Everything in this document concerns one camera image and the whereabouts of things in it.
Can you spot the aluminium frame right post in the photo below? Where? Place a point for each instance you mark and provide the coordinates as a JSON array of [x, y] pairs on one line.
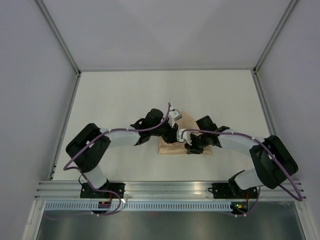
[[275, 34]]

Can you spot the aluminium frame post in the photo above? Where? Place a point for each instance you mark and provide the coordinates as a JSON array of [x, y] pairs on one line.
[[57, 35], [275, 34]]

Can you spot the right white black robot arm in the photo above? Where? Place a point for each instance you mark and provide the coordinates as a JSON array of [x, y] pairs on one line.
[[272, 162]]

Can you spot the white slotted cable duct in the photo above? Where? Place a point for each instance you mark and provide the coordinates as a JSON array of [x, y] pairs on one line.
[[220, 206]]

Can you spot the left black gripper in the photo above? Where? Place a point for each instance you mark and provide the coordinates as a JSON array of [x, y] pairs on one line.
[[171, 137]]

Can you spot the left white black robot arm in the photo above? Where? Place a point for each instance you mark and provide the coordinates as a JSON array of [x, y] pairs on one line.
[[88, 147]]

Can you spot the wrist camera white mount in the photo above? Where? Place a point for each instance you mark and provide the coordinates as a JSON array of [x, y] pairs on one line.
[[184, 136], [173, 116]]

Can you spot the peach cloth napkin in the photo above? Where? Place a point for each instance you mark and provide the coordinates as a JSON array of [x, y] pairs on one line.
[[177, 148]]

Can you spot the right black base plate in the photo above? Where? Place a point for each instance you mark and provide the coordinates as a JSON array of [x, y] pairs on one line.
[[223, 190]]

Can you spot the aluminium front rail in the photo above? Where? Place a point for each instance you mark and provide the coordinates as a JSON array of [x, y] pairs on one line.
[[133, 190]]

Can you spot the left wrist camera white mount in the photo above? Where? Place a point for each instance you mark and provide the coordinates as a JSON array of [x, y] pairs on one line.
[[173, 116]]

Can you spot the aluminium frame left post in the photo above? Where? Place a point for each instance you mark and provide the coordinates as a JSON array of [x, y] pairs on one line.
[[57, 35]]

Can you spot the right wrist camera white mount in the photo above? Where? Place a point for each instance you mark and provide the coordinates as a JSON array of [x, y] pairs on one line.
[[184, 136]]

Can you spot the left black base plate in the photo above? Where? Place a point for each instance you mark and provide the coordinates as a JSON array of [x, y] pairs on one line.
[[110, 190]]

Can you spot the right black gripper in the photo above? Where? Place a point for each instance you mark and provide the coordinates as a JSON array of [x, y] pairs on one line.
[[193, 149]]

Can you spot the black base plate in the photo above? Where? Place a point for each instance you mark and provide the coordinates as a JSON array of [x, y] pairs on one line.
[[110, 190], [223, 190]]

